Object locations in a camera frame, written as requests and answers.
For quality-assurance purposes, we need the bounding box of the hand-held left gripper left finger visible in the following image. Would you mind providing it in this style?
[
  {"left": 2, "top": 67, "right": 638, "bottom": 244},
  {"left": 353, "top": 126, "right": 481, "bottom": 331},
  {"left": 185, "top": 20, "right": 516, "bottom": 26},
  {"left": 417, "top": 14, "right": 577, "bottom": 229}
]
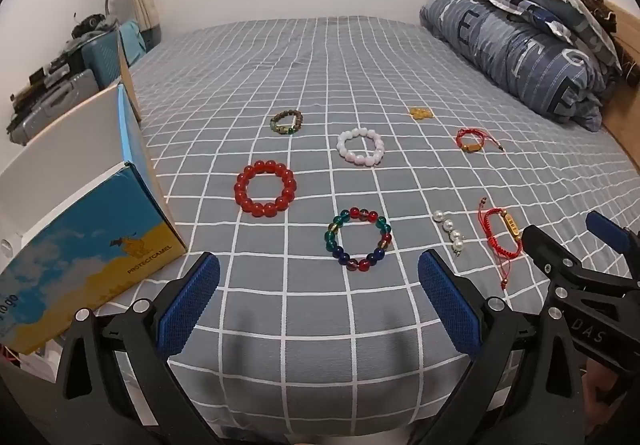
[{"left": 59, "top": 252, "right": 236, "bottom": 445}]

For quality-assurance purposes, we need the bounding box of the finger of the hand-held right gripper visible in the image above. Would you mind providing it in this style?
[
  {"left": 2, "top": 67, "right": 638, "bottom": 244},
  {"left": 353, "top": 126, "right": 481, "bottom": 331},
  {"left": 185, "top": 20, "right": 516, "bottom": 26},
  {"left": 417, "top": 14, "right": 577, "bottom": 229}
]
[
  {"left": 520, "top": 224, "right": 640, "bottom": 287},
  {"left": 586, "top": 211, "right": 640, "bottom": 268}
]

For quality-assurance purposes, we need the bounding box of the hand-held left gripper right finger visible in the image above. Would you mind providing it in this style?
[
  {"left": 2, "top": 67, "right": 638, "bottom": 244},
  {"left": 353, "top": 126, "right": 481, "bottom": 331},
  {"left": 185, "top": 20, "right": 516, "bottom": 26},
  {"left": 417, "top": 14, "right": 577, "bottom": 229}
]
[{"left": 417, "top": 249, "right": 593, "bottom": 445}]

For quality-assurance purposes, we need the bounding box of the red string bracelet gold bar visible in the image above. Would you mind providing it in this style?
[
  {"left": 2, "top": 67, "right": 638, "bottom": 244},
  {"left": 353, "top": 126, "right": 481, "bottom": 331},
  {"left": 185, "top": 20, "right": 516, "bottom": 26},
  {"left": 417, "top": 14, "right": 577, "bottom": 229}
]
[{"left": 477, "top": 197, "right": 523, "bottom": 291}]

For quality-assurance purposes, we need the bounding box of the red string bracelet gold bead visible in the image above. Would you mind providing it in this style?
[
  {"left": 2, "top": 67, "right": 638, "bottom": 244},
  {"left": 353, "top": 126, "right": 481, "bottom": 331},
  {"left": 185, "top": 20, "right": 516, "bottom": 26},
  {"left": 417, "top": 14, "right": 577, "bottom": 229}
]
[{"left": 455, "top": 127, "right": 505, "bottom": 156}]

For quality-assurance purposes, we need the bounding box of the blue and yellow cardboard box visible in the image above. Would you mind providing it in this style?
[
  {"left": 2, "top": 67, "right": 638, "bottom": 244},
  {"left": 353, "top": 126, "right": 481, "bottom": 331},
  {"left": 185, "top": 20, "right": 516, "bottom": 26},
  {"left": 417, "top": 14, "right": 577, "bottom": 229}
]
[{"left": 0, "top": 32, "right": 188, "bottom": 376}]

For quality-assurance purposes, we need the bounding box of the multicolour glass bead bracelet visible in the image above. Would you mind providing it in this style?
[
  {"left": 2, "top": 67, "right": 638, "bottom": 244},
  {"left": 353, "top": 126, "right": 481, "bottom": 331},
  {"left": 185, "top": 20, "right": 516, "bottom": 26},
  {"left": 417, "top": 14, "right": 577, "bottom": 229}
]
[{"left": 323, "top": 207, "right": 392, "bottom": 273}]

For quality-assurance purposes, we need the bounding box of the pale pink bead bracelet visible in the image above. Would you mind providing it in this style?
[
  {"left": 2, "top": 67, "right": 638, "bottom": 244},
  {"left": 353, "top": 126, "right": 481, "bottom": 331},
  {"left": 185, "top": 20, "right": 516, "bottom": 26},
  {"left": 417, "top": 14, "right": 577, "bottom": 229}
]
[{"left": 336, "top": 126, "right": 386, "bottom": 167}]

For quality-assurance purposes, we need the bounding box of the person's right hand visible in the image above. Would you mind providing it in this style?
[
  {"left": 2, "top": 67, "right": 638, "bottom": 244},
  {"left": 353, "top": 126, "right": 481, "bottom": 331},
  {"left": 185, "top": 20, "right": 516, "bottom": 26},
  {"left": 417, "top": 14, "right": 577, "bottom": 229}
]
[{"left": 581, "top": 359, "right": 628, "bottom": 406}]

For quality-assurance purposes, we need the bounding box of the wooden headboard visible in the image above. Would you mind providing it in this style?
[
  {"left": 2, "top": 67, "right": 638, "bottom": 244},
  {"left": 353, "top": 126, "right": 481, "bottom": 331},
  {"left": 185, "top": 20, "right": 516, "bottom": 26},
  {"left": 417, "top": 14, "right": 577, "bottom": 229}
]
[{"left": 597, "top": 0, "right": 640, "bottom": 163}]

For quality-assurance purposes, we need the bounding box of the folded blue grey quilt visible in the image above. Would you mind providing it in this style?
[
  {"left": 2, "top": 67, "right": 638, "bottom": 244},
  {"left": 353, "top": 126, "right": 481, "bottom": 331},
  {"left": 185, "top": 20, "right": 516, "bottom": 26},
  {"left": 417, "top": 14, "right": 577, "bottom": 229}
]
[{"left": 419, "top": 0, "right": 621, "bottom": 130}]

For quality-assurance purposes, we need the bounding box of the silver suitcase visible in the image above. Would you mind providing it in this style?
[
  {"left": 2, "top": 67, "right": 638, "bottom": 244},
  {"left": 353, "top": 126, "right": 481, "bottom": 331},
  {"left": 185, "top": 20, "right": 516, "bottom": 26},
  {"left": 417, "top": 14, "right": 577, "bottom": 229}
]
[{"left": 6, "top": 69, "right": 101, "bottom": 146}]

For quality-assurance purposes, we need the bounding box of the grey checked bed sheet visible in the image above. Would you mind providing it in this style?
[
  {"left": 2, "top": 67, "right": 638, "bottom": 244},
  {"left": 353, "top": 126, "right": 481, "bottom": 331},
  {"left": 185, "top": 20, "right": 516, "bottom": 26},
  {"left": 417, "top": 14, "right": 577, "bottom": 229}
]
[{"left": 75, "top": 15, "right": 640, "bottom": 445}]

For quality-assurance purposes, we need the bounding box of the teal suitcase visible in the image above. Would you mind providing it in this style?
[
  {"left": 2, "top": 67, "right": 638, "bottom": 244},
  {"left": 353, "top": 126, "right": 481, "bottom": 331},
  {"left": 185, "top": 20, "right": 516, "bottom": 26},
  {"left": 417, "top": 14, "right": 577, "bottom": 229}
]
[{"left": 81, "top": 20, "right": 149, "bottom": 90}]

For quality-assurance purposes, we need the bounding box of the dark bag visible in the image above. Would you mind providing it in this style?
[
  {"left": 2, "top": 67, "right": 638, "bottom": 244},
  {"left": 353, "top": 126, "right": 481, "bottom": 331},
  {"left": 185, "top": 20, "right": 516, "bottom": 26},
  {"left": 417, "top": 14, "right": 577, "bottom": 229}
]
[{"left": 71, "top": 14, "right": 117, "bottom": 40}]

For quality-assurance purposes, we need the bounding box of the brown wooden bead bracelet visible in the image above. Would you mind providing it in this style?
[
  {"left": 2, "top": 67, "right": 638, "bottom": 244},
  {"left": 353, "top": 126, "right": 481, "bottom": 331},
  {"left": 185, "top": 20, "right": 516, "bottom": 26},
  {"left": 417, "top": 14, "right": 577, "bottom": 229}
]
[{"left": 270, "top": 109, "right": 304, "bottom": 136}]

